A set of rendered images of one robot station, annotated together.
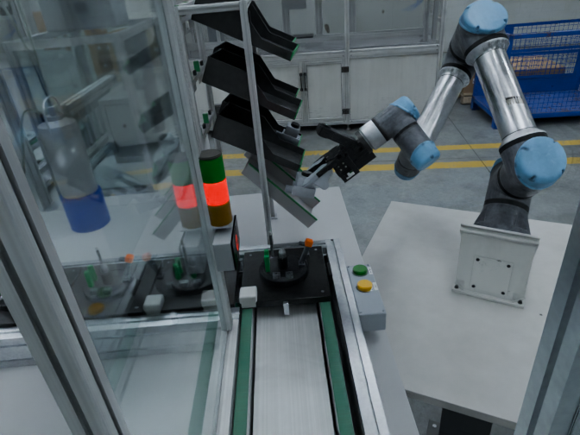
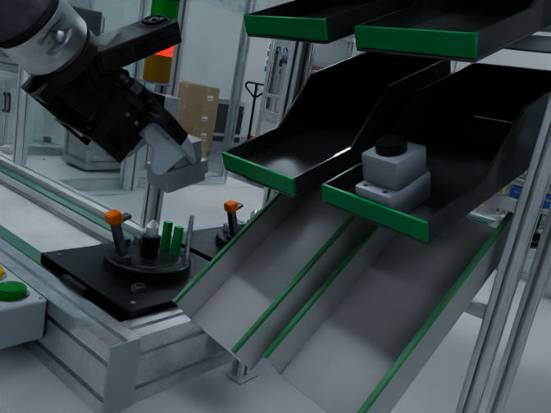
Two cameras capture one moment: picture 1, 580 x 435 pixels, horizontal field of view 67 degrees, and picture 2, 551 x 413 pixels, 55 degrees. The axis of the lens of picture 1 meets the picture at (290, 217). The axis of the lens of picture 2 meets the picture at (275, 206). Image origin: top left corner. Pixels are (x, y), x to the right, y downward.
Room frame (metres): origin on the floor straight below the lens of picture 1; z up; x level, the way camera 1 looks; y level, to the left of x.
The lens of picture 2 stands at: (1.66, -0.51, 1.30)
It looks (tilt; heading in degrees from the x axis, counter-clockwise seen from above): 13 degrees down; 127
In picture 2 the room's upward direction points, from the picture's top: 11 degrees clockwise
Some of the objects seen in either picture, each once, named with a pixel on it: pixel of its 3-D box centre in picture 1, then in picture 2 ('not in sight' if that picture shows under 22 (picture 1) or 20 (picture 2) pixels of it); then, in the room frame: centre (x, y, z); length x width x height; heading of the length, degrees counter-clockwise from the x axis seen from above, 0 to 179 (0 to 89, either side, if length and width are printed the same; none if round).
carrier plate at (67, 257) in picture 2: (284, 274); (146, 271); (1.02, 0.03, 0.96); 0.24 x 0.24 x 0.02; 0
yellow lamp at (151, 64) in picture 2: (219, 211); (157, 68); (0.83, 0.15, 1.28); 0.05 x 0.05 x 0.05
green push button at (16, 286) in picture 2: (360, 271); (10, 292); (1.00, -0.18, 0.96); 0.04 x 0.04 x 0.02
